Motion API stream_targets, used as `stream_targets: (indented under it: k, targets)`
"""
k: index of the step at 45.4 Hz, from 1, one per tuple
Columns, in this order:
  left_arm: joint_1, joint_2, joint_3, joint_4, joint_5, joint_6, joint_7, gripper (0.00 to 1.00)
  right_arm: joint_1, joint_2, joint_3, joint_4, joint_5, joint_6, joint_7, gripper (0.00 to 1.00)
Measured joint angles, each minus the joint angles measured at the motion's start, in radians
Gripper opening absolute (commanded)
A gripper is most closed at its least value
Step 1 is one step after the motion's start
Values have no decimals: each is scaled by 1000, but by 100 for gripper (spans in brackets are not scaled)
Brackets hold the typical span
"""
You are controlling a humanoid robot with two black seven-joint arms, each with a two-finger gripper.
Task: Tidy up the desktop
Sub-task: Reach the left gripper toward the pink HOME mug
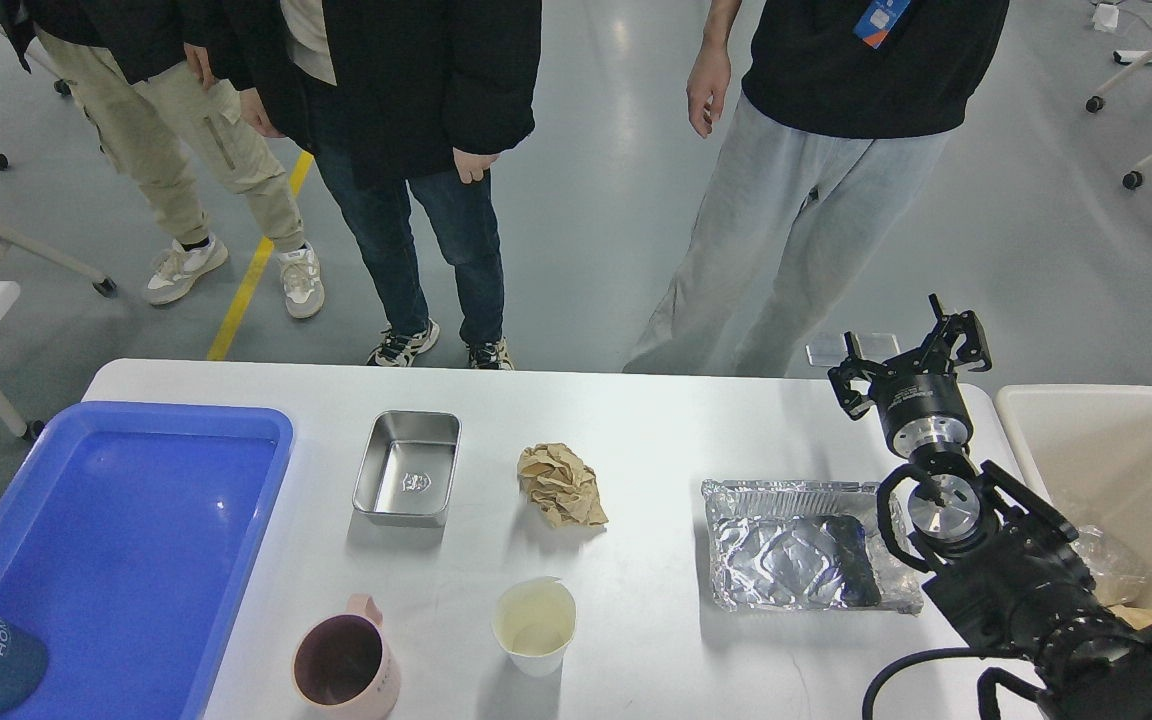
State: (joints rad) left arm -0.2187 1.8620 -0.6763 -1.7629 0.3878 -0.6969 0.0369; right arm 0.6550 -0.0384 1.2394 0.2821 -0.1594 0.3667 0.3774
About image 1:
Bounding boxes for pink plastic mug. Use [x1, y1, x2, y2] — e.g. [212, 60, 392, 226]
[291, 593, 402, 719]

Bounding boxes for white plastic bin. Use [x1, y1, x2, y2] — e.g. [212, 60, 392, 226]
[996, 386, 1152, 609]

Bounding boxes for crumpled brown paper ball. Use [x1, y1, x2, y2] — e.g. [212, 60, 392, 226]
[517, 442, 608, 528]

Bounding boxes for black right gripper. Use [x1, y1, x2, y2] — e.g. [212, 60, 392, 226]
[828, 293, 993, 458]

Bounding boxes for stainless steel rectangular container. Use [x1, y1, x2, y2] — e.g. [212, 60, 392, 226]
[353, 410, 461, 526]

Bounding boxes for crumpled clear plastic in bin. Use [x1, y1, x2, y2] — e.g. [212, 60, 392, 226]
[1073, 525, 1152, 606]

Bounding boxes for aluminium foil tray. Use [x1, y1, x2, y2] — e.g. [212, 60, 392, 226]
[700, 479, 924, 615]

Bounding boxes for person in blue jeans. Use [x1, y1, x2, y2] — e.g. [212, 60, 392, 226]
[194, 1, 541, 370]

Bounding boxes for white paper cup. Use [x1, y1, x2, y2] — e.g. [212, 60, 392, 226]
[492, 577, 577, 679]

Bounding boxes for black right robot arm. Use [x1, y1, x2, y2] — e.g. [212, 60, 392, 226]
[828, 296, 1152, 719]

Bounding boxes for person in grey trousers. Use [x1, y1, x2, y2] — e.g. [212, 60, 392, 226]
[626, 1, 1009, 377]

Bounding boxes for person in khaki trousers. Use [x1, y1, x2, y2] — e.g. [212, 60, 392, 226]
[0, 1, 326, 319]

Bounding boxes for blue plastic tray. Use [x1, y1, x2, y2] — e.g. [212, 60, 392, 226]
[0, 401, 293, 719]

